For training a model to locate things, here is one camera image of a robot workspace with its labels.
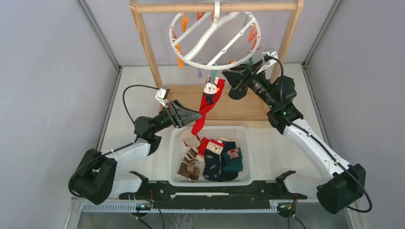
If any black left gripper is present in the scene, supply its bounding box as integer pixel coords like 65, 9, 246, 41
150, 100, 203, 135

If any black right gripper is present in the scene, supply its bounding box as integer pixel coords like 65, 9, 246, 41
223, 59, 278, 109

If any black grey sock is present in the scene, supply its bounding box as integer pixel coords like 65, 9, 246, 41
228, 88, 248, 100

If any beige reindeer sock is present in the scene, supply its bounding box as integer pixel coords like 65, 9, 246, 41
178, 127, 201, 148

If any red sock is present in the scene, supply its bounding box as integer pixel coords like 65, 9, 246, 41
192, 76, 226, 135
197, 137, 210, 158

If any white round clip hanger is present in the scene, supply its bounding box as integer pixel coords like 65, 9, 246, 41
168, 0, 262, 71

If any navy sock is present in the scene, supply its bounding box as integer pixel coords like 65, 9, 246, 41
220, 137, 242, 181

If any brown striped sock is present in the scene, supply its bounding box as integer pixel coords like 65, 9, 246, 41
177, 147, 204, 183

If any dark printed sock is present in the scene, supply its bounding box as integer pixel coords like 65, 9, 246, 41
202, 139, 224, 182

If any white perforated plastic basket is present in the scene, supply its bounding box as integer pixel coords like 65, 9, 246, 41
168, 126, 253, 187

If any dark green sock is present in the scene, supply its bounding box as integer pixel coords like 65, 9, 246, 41
223, 147, 243, 174

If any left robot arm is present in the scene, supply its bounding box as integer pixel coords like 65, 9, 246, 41
68, 100, 202, 205

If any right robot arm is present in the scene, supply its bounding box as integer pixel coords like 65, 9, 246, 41
222, 62, 369, 214

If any wooden hanger stand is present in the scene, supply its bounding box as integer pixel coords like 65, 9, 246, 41
129, 0, 304, 129

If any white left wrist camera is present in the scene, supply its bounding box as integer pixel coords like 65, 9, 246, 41
155, 88, 170, 108

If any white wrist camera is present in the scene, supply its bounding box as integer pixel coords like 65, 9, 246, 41
155, 88, 170, 108
257, 48, 279, 73

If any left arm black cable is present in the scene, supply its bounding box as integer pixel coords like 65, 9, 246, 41
68, 84, 159, 198

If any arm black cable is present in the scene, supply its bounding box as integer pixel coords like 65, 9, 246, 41
68, 84, 159, 198
264, 55, 373, 214

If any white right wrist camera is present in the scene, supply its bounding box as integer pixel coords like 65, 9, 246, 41
257, 48, 279, 73

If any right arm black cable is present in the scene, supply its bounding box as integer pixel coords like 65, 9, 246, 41
264, 55, 373, 214

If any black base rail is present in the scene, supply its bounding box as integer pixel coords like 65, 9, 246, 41
119, 180, 307, 210

